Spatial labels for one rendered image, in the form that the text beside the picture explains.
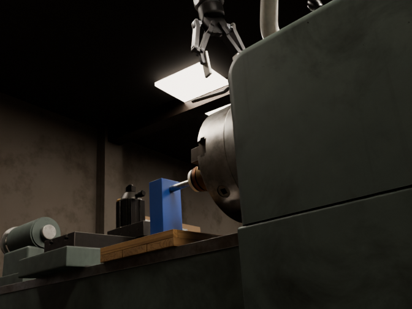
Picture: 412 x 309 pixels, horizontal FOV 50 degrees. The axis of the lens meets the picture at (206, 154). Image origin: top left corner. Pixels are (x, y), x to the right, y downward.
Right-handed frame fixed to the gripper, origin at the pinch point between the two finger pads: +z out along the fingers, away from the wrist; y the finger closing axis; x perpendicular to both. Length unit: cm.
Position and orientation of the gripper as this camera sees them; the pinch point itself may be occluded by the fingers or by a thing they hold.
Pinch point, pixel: (223, 69)
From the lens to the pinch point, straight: 128.3
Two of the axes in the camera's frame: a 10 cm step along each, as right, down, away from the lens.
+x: 4.6, -2.8, -8.4
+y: -8.7, 0.6, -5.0
